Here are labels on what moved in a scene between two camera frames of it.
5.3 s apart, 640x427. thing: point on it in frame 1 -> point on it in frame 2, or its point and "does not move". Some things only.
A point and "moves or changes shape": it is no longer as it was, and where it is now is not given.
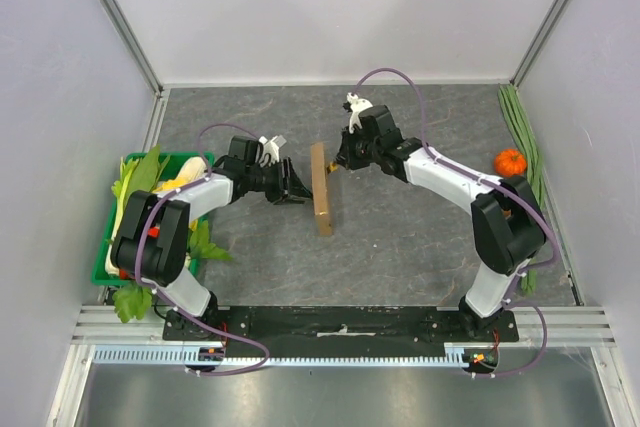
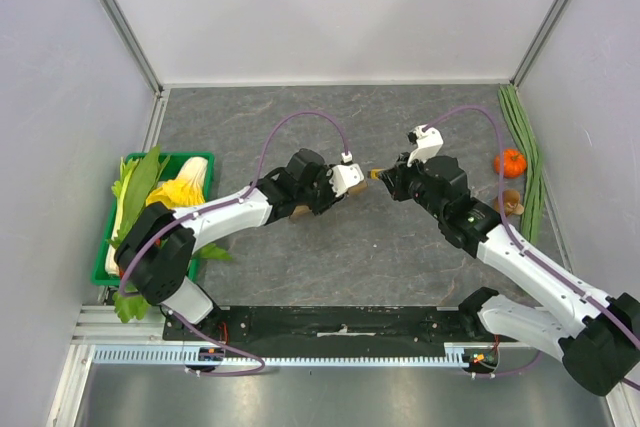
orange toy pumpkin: x=510 y=163 does not move
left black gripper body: x=270 y=180 -> x=320 y=196
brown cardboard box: x=322 y=217 moves or changes shape
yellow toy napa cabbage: x=193 y=169 does not move
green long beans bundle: x=522 y=130 does not move
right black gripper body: x=347 y=150 -> x=400 y=179
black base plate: x=340 y=331 does not move
